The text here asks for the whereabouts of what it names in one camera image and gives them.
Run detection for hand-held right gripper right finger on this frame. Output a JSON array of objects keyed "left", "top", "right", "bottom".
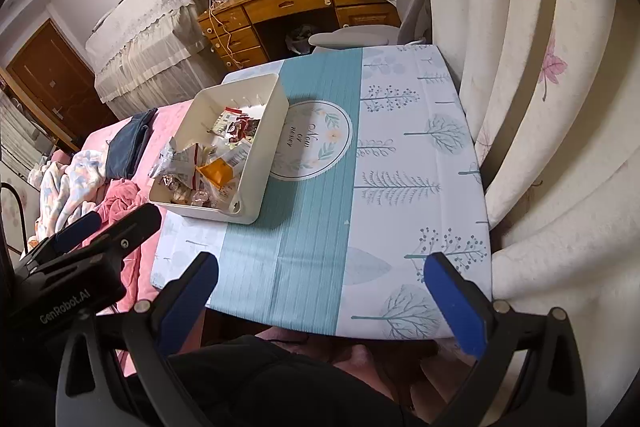
[{"left": 423, "top": 251, "right": 588, "bottom": 427}]

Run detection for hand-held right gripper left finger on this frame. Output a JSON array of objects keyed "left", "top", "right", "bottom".
[{"left": 54, "top": 252, "right": 220, "bottom": 427}]

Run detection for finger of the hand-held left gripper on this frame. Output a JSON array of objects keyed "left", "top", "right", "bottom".
[
  {"left": 24, "top": 211, "right": 103, "bottom": 267},
  {"left": 37, "top": 204, "right": 163, "bottom": 259}
]

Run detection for grey white crinkled packet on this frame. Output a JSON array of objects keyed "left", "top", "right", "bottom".
[{"left": 150, "top": 138, "right": 198, "bottom": 181}]

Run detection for orange packet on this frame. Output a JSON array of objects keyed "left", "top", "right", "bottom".
[{"left": 196, "top": 157, "right": 237, "bottom": 188}]

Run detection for red and white packet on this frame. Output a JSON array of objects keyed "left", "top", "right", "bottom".
[{"left": 215, "top": 106, "right": 242, "bottom": 136}]

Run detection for dark chocolate clear packet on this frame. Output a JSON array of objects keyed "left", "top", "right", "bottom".
[{"left": 227, "top": 117, "right": 262, "bottom": 142}]

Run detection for white plastic bin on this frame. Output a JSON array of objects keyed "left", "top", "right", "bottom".
[{"left": 149, "top": 73, "right": 290, "bottom": 225}]

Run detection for pink crumpled garment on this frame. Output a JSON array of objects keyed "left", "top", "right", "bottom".
[{"left": 97, "top": 179, "right": 146, "bottom": 228}]

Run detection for floral blanket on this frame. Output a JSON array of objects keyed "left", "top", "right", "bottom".
[{"left": 27, "top": 147, "right": 108, "bottom": 243}]

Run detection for dark blue jeans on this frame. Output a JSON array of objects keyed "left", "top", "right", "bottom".
[{"left": 105, "top": 109, "right": 158, "bottom": 180}]

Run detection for tree print tablecloth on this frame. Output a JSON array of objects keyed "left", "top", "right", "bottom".
[{"left": 150, "top": 43, "right": 493, "bottom": 340}]

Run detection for person's black shorts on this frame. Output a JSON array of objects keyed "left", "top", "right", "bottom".
[{"left": 125, "top": 334, "right": 416, "bottom": 427}]

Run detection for pink bedsheet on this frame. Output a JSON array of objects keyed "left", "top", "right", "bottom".
[{"left": 75, "top": 99, "right": 201, "bottom": 308}]

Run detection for brown wooden door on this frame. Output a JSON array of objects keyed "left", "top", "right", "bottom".
[{"left": 5, "top": 19, "right": 106, "bottom": 150}]

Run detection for cream curtain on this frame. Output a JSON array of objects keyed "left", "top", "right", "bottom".
[{"left": 385, "top": 0, "right": 640, "bottom": 408}]

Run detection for lace-covered cabinet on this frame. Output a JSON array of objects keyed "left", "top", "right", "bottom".
[{"left": 85, "top": 0, "right": 226, "bottom": 120}]

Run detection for waste bin with bag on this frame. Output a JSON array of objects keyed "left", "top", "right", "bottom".
[{"left": 285, "top": 24, "right": 318, "bottom": 56}]

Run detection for wooden desk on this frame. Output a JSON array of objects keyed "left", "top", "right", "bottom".
[{"left": 197, "top": 0, "right": 403, "bottom": 70}]

